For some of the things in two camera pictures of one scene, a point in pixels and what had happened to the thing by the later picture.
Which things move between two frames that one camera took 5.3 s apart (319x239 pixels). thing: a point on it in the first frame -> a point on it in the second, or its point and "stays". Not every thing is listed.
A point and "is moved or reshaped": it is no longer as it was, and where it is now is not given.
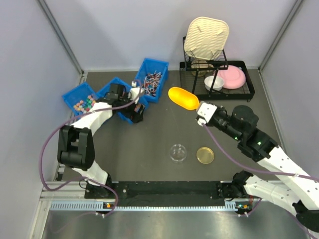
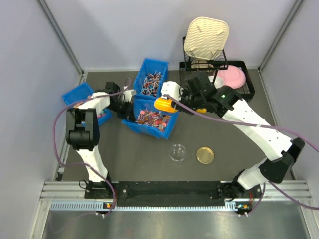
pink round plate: [234, 77] stays
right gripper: [216, 117] -> [186, 100]
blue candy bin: [80, 99] stays
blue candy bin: [129, 108] is moved or reshaped
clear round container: [178, 152] stays
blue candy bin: [152, 75] stays
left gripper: [136, 111] -> [125, 110]
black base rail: [167, 193] stays
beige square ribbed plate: [206, 38] stays
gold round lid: [205, 155] stays
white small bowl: [218, 84] stays
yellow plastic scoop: [184, 98] is moved or reshaped
